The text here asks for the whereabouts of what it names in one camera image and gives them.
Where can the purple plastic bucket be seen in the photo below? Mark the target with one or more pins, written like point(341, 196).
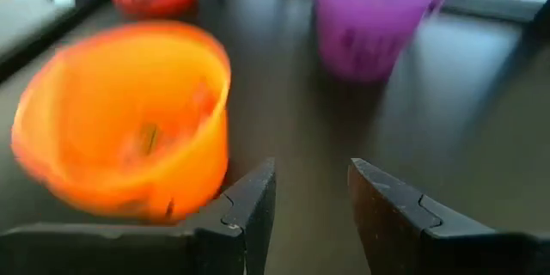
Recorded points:
point(369, 21)

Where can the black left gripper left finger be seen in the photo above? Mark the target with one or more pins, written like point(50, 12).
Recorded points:
point(129, 249)

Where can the orange pumpkin face bucket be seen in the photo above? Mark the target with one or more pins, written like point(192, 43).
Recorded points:
point(120, 116)

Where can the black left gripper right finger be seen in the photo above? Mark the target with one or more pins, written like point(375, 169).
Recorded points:
point(395, 232)

